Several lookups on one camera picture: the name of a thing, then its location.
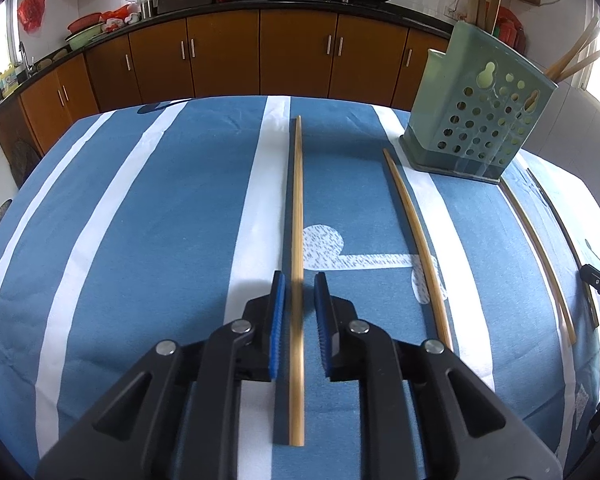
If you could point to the hanging red plastic bag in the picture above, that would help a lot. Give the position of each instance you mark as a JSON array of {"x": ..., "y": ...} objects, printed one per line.
[{"x": 32, "y": 10}]

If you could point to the small red plastic bag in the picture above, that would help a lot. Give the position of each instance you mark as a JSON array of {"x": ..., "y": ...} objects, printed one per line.
[{"x": 117, "y": 14}]

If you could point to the wooden base cabinets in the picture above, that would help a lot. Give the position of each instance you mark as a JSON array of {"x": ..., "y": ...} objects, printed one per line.
[{"x": 220, "y": 55}]

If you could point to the blue white striped tablecloth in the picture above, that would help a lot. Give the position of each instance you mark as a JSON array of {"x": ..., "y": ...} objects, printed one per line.
[{"x": 155, "y": 235}]

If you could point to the metal faucet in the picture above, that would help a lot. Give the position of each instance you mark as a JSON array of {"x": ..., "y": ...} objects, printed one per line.
[{"x": 24, "y": 55}]

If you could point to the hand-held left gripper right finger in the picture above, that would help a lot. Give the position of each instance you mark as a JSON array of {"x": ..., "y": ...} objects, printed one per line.
[{"x": 321, "y": 325}]

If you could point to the red basin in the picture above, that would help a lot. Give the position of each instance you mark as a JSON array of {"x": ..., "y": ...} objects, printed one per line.
[{"x": 85, "y": 22}]

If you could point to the green perforated chopstick holder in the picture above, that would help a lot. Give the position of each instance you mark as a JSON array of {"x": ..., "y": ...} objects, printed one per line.
[{"x": 460, "y": 110}]

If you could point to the green basin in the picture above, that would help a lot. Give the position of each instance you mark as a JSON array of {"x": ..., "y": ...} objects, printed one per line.
[{"x": 82, "y": 40}]

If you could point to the black kitchen countertop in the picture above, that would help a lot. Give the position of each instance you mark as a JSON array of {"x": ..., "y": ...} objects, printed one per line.
[{"x": 170, "y": 16}]

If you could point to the steel cup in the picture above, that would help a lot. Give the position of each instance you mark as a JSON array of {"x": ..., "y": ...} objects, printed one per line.
[{"x": 146, "y": 9}]

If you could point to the yellow dish soap bottle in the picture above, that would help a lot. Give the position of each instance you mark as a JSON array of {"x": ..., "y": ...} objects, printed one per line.
[{"x": 7, "y": 81}]

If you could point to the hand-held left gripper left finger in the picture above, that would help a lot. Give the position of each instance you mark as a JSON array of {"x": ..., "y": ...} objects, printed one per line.
[{"x": 278, "y": 320}]

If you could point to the large red plastic bag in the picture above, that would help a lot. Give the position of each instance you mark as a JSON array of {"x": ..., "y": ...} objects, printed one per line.
[{"x": 507, "y": 22}]

